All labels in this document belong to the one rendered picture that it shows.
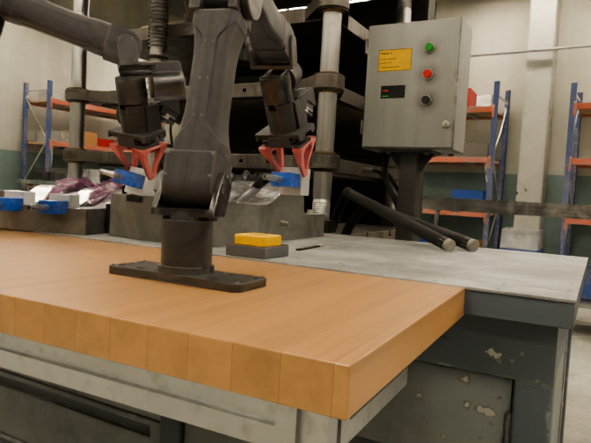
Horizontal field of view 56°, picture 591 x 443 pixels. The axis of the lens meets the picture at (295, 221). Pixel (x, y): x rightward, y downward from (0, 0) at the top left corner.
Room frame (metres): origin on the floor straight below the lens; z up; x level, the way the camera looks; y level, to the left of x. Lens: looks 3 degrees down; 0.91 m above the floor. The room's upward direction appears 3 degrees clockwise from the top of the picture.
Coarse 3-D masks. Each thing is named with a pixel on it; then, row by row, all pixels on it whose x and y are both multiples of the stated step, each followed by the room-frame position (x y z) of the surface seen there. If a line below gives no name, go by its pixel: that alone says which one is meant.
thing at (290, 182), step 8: (288, 168) 1.11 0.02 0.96; (296, 168) 1.10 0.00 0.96; (264, 176) 1.03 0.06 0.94; (272, 176) 1.04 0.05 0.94; (280, 176) 1.07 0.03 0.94; (288, 176) 1.06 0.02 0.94; (296, 176) 1.09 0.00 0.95; (272, 184) 1.08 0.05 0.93; (280, 184) 1.07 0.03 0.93; (288, 184) 1.06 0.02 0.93; (296, 184) 1.09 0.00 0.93; (304, 184) 1.11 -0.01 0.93; (280, 192) 1.12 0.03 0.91; (288, 192) 1.11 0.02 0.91; (296, 192) 1.10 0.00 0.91; (304, 192) 1.11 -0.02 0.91
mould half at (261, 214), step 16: (240, 192) 1.32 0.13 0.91; (272, 192) 1.28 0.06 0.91; (112, 208) 1.16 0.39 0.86; (128, 208) 1.14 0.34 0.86; (144, 208) 1.12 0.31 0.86; (240, 208) 1.13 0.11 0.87; (256, 208) 1.18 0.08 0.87; (272, 208) 1.24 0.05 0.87; (288, 208) 1.31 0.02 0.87; (112, 224) 1.16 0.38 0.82; (128, 224) 1.14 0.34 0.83; (144, 224) 1.12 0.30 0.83; (160, 224) 1.10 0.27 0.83; (224, 224) 1.09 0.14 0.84; (240, 224) 1.13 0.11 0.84; (256, 224) 1.19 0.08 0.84; (272, 224) 1.24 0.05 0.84; (304, 224) 1.38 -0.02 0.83; (320, 224) 1.46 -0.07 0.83; (160, 240) 1.10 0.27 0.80; (224, 240) 1.09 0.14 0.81
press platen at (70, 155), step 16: (64, 160) 2.31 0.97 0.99; (80, 160) 2.30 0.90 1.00; (96, 160) 2.31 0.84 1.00; (112, 160) 2.30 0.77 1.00; (128, 160) 2.25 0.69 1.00; (160, 160) 2.17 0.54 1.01; (240, 160) 2.00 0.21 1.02; (256, 160) 1.96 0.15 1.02; (288, 160) 1.89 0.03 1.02; (320, 160) 1.74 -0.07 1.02; (336, 160) 1.75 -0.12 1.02; (368, 176) 2.22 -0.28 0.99
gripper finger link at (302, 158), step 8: (312, 136) 1.09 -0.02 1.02; (272, 144) 1.07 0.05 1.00; (280, 144) 1.06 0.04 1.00; (288, 144) 1.05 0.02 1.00; (296, 144) 1.05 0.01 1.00; (304, 144) 1.05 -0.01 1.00; (312, 144) 1.09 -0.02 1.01; (296, 152) 1.05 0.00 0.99; (304, 152) 1.10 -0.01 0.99; (296, 160) 1.07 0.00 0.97; (304, 160) 1.10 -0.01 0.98; (304, 168) 1.09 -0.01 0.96; (304, 176) 1.10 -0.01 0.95
